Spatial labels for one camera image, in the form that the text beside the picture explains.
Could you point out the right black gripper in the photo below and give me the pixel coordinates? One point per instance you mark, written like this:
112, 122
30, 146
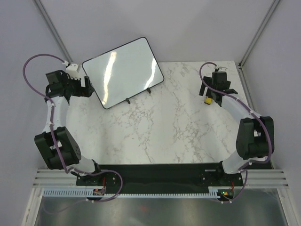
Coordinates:
208, 81

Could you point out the aluminium corner post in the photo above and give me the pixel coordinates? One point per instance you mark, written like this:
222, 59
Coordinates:
263, 25
51, 27

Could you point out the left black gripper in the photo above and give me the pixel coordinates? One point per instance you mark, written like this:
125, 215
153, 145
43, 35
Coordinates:
83, 87

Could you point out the yellow black whiteboard eraser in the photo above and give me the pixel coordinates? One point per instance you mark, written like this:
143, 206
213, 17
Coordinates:
208, 101

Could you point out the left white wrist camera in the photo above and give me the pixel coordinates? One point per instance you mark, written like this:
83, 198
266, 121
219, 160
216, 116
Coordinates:
73, 71

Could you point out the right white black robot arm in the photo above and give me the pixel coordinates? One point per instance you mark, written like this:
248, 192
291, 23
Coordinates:
254, 144

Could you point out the left aluminium corner post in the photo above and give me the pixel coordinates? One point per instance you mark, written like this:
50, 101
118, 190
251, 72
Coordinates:
51, 27

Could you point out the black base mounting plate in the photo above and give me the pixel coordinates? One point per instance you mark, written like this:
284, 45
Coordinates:
159, 178

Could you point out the white slotted cable duct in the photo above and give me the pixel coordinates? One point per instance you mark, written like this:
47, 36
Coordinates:
98, 192

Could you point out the right aluminium corner post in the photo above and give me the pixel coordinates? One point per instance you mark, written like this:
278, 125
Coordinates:
263, 25

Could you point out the white whiteboard black frame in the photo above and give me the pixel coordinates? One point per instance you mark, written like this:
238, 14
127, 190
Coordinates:
123, 72

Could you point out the aluminium rail frame front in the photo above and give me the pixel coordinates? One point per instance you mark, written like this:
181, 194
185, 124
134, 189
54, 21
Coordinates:
257, 178

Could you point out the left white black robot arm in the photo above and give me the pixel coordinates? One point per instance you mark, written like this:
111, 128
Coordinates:
57, 146

